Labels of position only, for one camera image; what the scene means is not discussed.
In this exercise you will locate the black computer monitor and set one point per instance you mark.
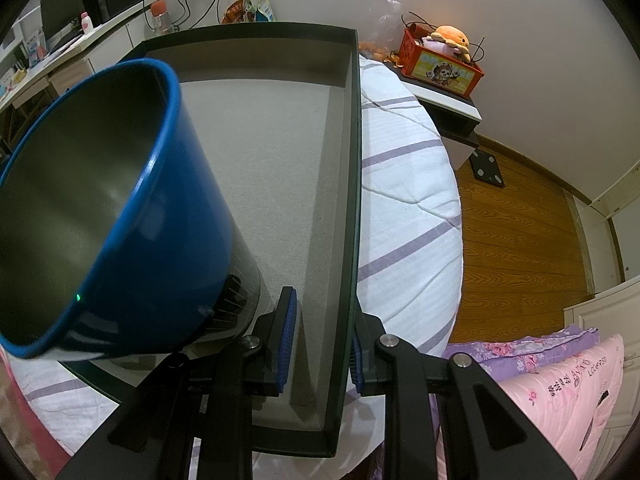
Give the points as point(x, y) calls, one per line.
point(60, 22)

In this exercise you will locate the blue white snack bag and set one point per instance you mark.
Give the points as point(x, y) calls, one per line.
point(264, 12)

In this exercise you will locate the colourful snack bag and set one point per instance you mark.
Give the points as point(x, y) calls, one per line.
point(241, 11)

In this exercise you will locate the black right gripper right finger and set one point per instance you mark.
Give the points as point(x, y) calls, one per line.
point(452, 403)

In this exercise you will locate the pink floral quilt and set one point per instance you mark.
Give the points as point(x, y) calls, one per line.
point(567, 383)

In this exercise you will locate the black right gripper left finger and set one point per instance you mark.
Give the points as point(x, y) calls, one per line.
point(194, 415)

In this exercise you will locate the orange cap clear bottle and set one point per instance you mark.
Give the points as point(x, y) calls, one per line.
point(161, 21)

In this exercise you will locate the orange plush toy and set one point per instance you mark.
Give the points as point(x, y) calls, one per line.
point(450, 41)

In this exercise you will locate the small pink white bottle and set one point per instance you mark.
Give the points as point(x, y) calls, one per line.
point(86, 23)

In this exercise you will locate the blue metal cup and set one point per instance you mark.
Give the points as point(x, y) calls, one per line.
point(115, 237)

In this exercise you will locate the white desk with drawers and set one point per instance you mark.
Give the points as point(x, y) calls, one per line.
point(86, 55)

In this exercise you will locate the white striped bed cover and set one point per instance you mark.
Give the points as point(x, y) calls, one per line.
point(410, 262)

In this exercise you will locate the dark bedside shelf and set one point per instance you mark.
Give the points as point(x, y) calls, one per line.
point(454, 117)

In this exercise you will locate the red toy crate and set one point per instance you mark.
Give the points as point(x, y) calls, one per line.
point(433, 68)

